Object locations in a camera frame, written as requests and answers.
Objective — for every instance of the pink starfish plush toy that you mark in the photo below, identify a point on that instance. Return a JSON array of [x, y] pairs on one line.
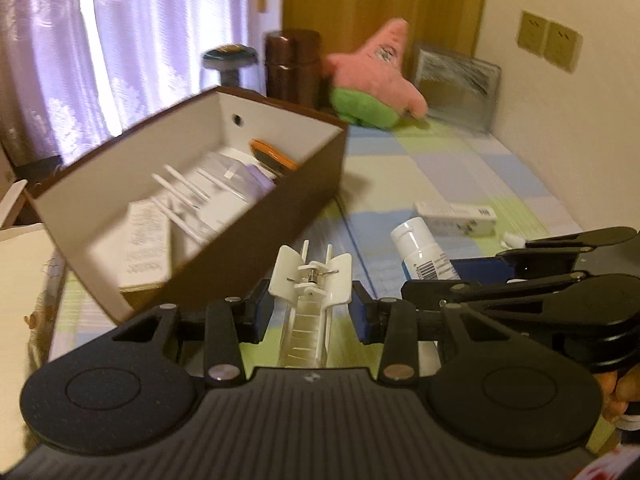
[[370, 80]]

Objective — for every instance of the beige wall socket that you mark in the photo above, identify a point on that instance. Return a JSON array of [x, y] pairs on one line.
[[532, 32], [562, 45]]

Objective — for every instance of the small white cap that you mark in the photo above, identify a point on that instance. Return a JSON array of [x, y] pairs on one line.
[[512, 241]]

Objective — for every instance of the small white carton box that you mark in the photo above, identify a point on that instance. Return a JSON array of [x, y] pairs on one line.
[[450, 217]]

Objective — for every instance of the printed paper sheet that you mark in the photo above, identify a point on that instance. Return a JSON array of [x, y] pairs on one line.
[[145, 245]]

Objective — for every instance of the glass jar with dark lid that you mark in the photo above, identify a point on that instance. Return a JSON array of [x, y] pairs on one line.
[[230, 60]]

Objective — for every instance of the silver picture frame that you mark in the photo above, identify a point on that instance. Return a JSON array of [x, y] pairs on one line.
[[455, 90]]

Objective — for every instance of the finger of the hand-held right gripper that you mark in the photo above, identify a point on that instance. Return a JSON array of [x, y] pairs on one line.
[[480, 267], [450, 292]]

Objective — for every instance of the white plastic clip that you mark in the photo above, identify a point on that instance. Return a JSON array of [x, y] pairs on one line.
[[305, 285]]

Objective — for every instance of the person's right hand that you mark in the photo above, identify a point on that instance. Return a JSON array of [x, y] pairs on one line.
[[627, 390]]

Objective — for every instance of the cream printed bedsheet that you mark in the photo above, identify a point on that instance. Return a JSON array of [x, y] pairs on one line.
[[20, 310]]

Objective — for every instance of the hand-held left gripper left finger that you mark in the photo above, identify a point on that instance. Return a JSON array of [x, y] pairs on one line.
[[262, 310]]

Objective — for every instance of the white wooden chair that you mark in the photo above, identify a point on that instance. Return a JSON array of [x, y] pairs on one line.
[[12, 205]]

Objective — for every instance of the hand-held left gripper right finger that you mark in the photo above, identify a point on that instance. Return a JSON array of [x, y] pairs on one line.
[[362, 312]]

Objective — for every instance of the orange black oval item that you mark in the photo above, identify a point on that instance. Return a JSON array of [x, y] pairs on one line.
[[272, 157]]

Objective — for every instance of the brown cardboard box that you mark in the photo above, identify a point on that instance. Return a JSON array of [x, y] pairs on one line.
[[240, 270]]

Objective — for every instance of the pale purple lace curtain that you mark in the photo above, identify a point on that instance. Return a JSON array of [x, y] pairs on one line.
[[125, 50]]

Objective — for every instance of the white plastic bottle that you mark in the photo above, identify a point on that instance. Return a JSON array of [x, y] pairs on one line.
[[425, 250]]

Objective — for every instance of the white router with antennas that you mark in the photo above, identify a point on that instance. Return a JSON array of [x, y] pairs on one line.
[[225, 210]]

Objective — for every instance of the clear plastic case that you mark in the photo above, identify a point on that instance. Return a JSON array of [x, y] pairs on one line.
[[240, 175]]

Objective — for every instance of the brown thermos flask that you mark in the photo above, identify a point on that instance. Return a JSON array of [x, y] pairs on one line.
[[292, 70]]

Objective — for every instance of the red white printed cloth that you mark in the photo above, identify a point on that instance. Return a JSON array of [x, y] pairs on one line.
[[607, 470]]

